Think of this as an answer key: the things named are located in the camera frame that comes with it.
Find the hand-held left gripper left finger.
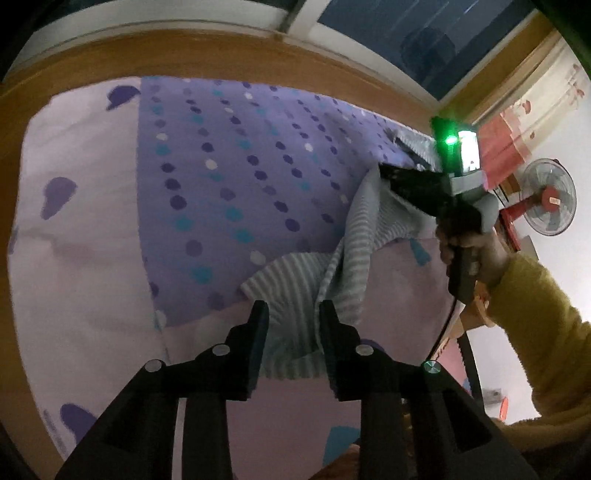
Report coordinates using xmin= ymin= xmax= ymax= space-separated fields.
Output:
xmin=55 ymin=300 xmax=269 ymax=480

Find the person's right hand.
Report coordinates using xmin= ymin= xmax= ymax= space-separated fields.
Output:
xmin=436 ymin=222 xmax=511 ymax=292

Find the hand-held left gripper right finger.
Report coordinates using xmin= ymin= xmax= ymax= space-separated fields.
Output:
xmin=320 ymin=299 xmax=541 ymax=480

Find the orange curtain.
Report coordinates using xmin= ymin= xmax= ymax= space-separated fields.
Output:
xmin=471 ymin=37 xmax=591 ymax=185

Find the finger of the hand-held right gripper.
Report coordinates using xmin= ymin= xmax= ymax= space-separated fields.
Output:
xmin=392 ymin=182 xmax=451 ymax=217
xmin=379 ymin=165 xmax=451 ymax=191

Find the window with white frame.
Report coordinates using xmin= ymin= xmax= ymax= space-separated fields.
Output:
xmin=272 ymin=0 xmax=546 ymax=100

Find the electric fan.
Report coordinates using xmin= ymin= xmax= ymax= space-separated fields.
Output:
xmin=519 ymin=158 xmax=578 ymax=237

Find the grey white striped garment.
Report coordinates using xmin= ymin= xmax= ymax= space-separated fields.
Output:
xmin=240 ymin=134 xmax=444 ymax=381

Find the black cable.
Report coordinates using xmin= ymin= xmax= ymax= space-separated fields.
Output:
xmin=427 ymin=295 xmax=483 ymax=404

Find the purple dotted heart print sheet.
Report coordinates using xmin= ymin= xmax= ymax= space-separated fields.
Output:
xmin=7 ymin=76 xmax=467 ymax=480

